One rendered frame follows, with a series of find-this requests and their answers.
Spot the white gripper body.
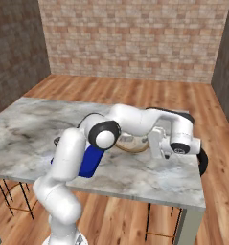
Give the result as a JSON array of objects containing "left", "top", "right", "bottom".
[{"left": 148, "top": 126, "right": 168, "bottom": 160}]

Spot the blue tray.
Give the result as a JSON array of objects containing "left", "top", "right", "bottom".
[{"left": 50, "top": 145, "right": 106, "bottom": 179}]

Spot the black wire-legged stool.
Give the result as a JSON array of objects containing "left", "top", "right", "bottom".
[
  {"left": 0, "top": 177, "right": 36, "bottom": 222},
  {"left": 144, "top": 202, "right": 184, "bottom": 245}
]

